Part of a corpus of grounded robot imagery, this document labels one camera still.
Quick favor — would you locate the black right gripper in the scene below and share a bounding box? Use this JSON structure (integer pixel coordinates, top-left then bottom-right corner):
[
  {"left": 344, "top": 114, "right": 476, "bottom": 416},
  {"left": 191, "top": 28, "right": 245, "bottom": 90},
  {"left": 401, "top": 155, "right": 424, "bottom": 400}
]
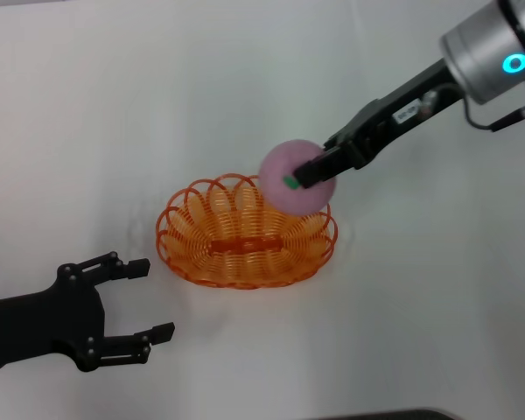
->
[{"left": 293, "top": 58, "right": 459, "bottom": 190}]

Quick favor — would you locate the dark right arm cable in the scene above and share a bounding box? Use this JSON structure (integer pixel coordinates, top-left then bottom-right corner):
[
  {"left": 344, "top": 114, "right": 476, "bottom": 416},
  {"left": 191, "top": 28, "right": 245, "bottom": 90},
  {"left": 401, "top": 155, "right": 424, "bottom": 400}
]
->
[{"left": 465, "top": 73, "right": 525, "bottom": 133}]

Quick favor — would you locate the pink peach with green mark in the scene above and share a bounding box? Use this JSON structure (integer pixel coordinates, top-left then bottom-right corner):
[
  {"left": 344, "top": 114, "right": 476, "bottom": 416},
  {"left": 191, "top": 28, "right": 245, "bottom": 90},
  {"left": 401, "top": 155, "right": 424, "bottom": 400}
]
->
[{"left": 257, "top": 138, "right": 337, "bottom": 216}]

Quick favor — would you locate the orange woven plastic basket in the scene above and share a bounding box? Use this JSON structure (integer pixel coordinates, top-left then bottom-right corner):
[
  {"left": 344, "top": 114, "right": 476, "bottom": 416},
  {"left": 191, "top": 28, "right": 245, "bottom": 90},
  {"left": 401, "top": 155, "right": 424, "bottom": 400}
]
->
[{"left": 156, "top": 172, "right": 339, "bottom": 291}]

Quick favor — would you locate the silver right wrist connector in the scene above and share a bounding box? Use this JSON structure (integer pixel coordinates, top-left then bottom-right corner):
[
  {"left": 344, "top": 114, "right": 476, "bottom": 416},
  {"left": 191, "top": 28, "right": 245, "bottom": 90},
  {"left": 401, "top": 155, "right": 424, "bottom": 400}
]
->
[{"left": 419, "top": 89, "right": 441, "bottom": 118}]

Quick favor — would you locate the dark curved robot base edge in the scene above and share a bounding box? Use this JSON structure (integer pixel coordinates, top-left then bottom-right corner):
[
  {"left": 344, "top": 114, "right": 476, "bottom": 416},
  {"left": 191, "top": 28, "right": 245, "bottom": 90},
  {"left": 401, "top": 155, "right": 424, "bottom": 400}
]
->
[{"left": 318, "top": 409, "right": 459, "bottom": 420}]

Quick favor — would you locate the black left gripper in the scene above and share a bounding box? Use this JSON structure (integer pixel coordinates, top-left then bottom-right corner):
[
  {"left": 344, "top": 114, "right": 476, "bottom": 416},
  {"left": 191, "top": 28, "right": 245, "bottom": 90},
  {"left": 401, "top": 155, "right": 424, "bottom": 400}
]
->
[{"left": 0, "top": 250, "right": 177, "bottom": 374}]

